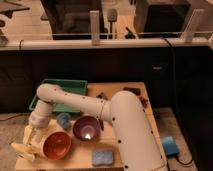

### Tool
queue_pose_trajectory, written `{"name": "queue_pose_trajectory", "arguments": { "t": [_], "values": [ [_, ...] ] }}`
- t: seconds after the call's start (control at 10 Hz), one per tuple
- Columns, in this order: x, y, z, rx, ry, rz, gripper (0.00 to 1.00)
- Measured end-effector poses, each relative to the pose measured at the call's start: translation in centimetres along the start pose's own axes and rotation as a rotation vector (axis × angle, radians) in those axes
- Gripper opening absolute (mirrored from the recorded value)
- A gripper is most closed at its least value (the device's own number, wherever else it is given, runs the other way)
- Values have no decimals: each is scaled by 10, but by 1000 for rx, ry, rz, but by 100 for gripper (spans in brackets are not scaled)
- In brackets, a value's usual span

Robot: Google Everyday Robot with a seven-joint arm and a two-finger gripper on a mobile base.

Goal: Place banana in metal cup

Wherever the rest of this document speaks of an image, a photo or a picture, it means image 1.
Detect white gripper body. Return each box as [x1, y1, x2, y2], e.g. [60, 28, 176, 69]
[23, 125, 45, 145]

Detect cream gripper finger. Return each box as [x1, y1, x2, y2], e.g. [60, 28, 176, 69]
[29, 145, 43, 156]
[11, 142, 35, 162]

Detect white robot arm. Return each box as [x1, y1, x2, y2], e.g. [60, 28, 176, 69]
[11, 83, 168, 171]

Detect blue metal cup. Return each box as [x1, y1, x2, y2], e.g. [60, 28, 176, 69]
[56, 112, 71, 129]

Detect orange red bowl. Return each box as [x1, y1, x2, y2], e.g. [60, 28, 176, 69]
[43, 132, 71, 160]

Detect purple bowl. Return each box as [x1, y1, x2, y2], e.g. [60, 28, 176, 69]
[73, 116, 100, 141]

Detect green tray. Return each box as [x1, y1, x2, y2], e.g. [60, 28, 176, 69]
[28, 78, 89, 115]

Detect blue sponge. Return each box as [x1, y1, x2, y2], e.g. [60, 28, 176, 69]
[92, 150, 114, 166]

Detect blue box on floor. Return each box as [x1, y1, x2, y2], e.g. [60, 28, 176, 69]
[161, 136, 179, 157]

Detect black cable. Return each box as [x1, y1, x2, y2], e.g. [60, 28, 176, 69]
[159, 35, 195, 168]

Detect white partition rail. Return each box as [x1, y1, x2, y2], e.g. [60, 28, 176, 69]
[0, 37, 213, 51]

